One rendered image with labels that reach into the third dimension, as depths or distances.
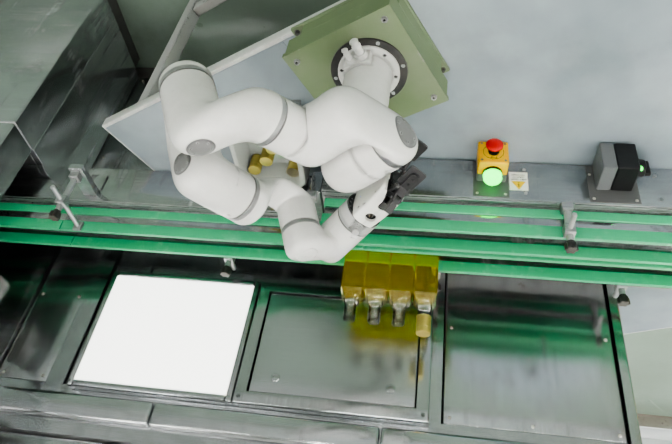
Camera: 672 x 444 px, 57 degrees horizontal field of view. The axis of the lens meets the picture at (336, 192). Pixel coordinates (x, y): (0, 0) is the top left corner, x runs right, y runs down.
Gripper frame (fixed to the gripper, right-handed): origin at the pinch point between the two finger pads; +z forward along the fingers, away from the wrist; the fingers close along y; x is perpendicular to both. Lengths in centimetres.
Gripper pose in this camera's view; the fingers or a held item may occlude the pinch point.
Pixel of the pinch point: (417, 159)
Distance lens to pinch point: 109.9
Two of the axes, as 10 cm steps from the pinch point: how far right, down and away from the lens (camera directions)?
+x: 8.0, 5.5, 2.5
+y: 1.4, -5.8, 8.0
